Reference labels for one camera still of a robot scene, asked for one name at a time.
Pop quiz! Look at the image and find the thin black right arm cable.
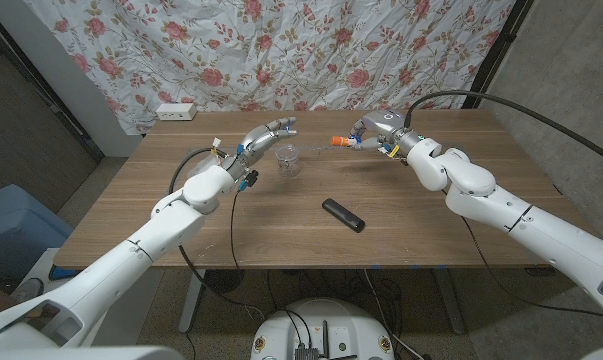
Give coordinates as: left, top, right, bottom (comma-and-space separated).
458, 214, 603, 324

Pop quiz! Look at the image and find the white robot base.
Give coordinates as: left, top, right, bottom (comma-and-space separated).
250, 298, 395, 360

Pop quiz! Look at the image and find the white table leg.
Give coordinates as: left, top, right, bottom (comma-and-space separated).
178, 268, 207, 334

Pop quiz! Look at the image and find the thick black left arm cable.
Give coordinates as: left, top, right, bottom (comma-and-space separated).
168, 146, 265, 320

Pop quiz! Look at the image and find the black door frame strip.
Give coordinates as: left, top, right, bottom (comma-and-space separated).
0, 9, 105, 162

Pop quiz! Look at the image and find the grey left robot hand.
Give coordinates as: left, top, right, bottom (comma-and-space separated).
224, 116, 299, 182

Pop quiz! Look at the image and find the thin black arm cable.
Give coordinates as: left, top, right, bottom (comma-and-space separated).
229, 189, 245, 272
458, 214, 603, 324

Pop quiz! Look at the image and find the white floor cable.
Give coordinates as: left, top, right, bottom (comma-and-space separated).
363, 269, 425, 360

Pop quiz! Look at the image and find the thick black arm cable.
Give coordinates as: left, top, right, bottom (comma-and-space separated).
404, 90, 603, 169
168, 146, 265, 320

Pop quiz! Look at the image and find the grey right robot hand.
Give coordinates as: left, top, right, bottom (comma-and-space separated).
349, 110, 426, 157

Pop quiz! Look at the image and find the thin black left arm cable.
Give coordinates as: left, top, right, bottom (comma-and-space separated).
229, 189, 245, 272

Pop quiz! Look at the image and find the white robot torso edge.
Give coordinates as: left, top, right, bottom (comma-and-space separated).
0, 344, 185, 360

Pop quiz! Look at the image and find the black backdrop frame pole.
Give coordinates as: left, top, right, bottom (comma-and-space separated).
461, 0, 535, 110

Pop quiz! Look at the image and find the floral print curtain backdrop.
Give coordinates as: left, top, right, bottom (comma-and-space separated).
23, 0, 517, 135

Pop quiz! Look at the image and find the blue plastic bin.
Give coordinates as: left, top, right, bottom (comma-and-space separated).
0, 183, 75, 279

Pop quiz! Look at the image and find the grey table leg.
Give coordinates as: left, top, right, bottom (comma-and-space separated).
433, 267, 467, 335

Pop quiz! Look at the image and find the clear glass cup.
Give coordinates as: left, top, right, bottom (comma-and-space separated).
274, 143, 301, 179

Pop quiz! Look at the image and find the white power strip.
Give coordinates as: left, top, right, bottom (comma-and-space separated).
155, 102, 198, 122

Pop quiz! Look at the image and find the black TV remote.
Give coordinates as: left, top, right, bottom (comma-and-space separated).
321, 197, 367, 234

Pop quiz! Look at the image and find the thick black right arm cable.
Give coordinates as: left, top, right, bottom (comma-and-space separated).
404, 90, 603, 169

